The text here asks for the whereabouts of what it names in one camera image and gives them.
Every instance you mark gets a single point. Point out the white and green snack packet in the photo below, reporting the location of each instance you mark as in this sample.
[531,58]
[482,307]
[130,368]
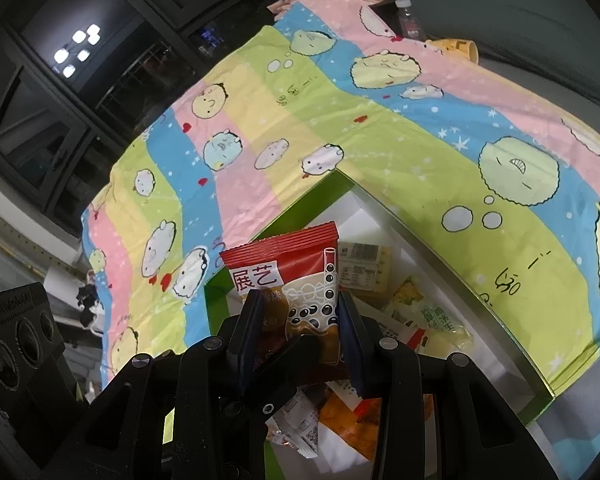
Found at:
[430,330]

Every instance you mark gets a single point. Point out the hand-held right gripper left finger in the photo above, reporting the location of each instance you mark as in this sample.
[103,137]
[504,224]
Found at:
[246,360]

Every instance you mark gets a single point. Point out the green box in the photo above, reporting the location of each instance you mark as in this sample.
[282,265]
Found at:
[300,210]

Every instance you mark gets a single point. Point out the white cylindrical container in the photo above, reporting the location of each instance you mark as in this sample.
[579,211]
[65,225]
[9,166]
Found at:
[62,282]

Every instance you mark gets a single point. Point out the black and white cloth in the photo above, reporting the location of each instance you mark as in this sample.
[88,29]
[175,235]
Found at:
[87,305]

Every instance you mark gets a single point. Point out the printed striped blanket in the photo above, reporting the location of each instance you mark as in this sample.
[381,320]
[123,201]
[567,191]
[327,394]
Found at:
[380,135]

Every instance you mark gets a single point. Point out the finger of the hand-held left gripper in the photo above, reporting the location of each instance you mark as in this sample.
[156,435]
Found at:
[290,365]

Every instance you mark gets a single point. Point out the orange snack packet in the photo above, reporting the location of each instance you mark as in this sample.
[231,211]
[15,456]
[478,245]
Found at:
[350,415]

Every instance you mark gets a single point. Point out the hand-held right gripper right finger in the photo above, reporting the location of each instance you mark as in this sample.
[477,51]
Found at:
[353,350]

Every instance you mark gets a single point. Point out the white and blue snack packet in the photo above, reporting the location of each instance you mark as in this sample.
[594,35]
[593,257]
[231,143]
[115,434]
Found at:
[295,425]

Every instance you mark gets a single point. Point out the yellow cup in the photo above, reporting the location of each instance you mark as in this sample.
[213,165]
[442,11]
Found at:
[455,49]

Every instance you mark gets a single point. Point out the clear cracker packet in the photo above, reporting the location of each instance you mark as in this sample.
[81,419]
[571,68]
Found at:
[362,272]

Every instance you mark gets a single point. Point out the clear plastic bottle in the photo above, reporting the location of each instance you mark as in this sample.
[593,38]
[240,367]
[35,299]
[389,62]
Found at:
[410,17]

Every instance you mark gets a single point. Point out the black and yellow snack packet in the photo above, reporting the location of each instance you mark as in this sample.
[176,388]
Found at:
[300,260]

